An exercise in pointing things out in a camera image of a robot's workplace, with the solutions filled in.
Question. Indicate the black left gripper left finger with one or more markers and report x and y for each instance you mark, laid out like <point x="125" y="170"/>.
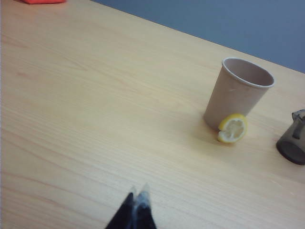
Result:
<point x="124" y="214"/>

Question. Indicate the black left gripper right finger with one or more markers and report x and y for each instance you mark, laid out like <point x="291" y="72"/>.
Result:
<point x="144" y="210"/>

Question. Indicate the grey smoked measuring cup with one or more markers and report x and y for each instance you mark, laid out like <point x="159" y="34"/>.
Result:
<point x="291" y="145"/>

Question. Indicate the beige paper cup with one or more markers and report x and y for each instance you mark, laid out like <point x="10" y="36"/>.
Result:
<point x="233" y="95"/>

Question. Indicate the yellow lemon slice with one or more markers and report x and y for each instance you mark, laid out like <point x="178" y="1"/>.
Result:
<point x="234" y="130"/>

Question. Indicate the orange red flat object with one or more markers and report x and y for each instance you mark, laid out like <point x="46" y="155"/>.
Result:
<point x="43" y="1"/>

